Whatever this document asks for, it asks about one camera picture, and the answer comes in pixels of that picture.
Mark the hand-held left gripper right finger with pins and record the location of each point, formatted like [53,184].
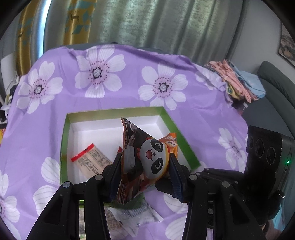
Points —
[177,182]

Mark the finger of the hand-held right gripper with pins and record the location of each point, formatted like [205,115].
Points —
[219,175]
[163,188]

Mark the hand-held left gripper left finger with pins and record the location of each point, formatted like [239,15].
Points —
[115,177]

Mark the red-edged clear snack packet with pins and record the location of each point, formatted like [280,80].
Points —
[92,161]

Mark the orange panda snack packet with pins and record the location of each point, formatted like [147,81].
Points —
[152,157]

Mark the green cardboard box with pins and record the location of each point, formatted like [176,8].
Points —
[96,138]

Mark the person's right forearm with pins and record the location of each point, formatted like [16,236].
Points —
[280,220]

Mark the white snack packet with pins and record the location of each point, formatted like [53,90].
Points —
[136,214]

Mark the grey sofa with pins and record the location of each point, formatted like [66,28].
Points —
[272,110]

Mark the purple floral blanket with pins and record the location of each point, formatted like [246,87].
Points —
[196,103]

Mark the pile of folded clothes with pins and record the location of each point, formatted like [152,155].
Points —
[232,76]

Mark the black white cloth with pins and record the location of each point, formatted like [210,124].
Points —
[7,101]

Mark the grey curtain yellow deer band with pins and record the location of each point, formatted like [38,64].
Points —
[25,34]
[161,23]

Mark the framed wall picture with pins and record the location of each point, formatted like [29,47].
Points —
[287,46]

